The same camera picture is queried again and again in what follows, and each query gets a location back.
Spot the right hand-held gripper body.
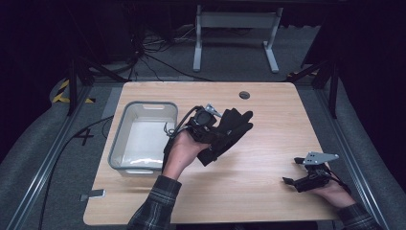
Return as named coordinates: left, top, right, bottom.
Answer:
left=295, top=151, right=340, bottom=194

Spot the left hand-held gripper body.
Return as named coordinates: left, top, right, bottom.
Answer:
left=186, top=103, right=223, bottom=144

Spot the grey plastic bin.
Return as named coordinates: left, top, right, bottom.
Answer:
left=107, top=101, right=179, bottom=178

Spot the person's right hand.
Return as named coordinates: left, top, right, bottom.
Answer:
left=310, top=181, right=357, bottom=210

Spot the person's left hand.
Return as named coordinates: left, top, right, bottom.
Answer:
left=162, top=128, right=212, bottom=180

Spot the black metal stand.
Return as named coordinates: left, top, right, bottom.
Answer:
left=66, top=57, right=129, bottom=117
left=286, top=59, right=340, bottom=120

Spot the grey tape strip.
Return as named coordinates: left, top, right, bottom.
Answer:
left=79, top=189, right=106, bottom=202

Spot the yellow black hazard tape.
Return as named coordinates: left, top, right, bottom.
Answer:
left=52, top=79, right=97, bottom=104

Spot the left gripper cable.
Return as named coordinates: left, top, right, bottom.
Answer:
left=162, top=105, right=204, bottom=173

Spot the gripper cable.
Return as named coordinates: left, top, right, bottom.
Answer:
left=323, top=164, right=352, bottom=196
left=162, top=105, right=204, bottom=173

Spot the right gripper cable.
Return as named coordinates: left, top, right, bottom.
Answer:
left=323, top=164, right=352, bottom=196

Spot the aluminium rail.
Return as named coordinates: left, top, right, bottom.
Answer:
left=5, top=85, right=94, bottom=230
left=313, top=86, right=390, bottom=230

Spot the bundle of floor cables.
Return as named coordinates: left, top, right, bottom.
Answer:
left=126, top=23, right=214, bottom=82

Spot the white metal desk frame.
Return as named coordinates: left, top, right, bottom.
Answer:
left=192, top=4, right=284, bottom=74

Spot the long black floor cable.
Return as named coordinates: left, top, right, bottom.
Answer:
left=37, top=115, right=115, bottom=230

